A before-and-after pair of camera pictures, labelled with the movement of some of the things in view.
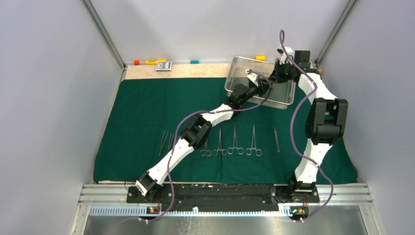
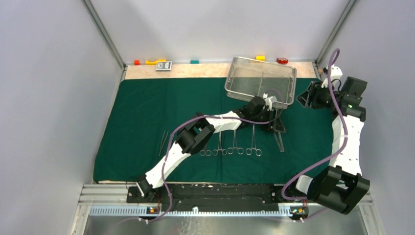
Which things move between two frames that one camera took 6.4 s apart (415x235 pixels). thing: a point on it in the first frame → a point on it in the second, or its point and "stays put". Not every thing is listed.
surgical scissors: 207,152 stays put
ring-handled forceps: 248,151 stays put
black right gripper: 275,73 → 304,99
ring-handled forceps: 224,152 stays put
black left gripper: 263,86 → 276,126
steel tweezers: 162,139 stays put
